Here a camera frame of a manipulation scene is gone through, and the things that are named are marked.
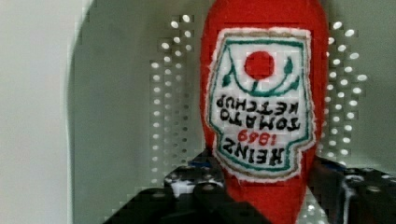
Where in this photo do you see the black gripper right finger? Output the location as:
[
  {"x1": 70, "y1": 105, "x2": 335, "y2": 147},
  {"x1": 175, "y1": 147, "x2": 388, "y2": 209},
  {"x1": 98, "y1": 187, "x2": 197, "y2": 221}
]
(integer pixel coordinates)
[{"x1": 307, "y1": 156, "x2": 396, "y2": 224}]

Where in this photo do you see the red plush ketchup bottle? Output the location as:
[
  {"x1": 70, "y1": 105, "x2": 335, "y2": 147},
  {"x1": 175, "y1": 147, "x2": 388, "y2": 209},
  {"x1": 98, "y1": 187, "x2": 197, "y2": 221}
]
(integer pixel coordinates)
[{"x1": 200, "y1": 0, "x2": 329, "y2": 224}]

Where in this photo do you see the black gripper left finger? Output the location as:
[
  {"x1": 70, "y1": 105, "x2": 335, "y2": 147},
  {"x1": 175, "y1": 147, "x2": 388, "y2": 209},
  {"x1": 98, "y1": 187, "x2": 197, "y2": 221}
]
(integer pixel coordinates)
[{"x1": 104, "y1": 149, "x2": 271, "y2": 224}]

